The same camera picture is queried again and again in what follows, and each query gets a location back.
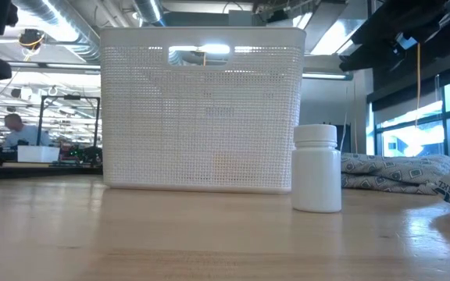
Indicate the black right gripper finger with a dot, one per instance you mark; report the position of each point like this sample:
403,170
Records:
369,58
401,21

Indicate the white pill bottle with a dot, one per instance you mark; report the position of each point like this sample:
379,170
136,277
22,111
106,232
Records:
316,175

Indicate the white plastic mesh basket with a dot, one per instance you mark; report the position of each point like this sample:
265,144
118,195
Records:
201,125

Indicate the folded grey patterned gown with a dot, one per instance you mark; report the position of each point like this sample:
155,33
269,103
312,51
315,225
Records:
385,168

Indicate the white box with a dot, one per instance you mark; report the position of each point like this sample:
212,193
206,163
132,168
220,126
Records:
37,154

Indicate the person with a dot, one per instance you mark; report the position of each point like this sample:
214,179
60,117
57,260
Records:
26,136

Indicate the dark background desk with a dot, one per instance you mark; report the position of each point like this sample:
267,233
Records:
33,169

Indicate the silver ceiling duct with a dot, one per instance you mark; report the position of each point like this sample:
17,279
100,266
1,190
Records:
65,23

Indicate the black metal stand frame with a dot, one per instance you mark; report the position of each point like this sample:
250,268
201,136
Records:
42,117

